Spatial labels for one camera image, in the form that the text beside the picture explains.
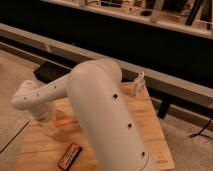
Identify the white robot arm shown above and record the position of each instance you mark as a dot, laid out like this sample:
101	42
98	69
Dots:
92	88

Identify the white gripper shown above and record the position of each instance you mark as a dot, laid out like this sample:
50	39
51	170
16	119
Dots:
45	115

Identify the orange pepper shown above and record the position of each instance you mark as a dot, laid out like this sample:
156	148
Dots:
60	123

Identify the long wooden shelf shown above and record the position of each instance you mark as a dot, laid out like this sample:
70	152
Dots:
128	12

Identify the dark candy bar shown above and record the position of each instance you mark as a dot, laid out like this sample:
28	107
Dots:
69	156

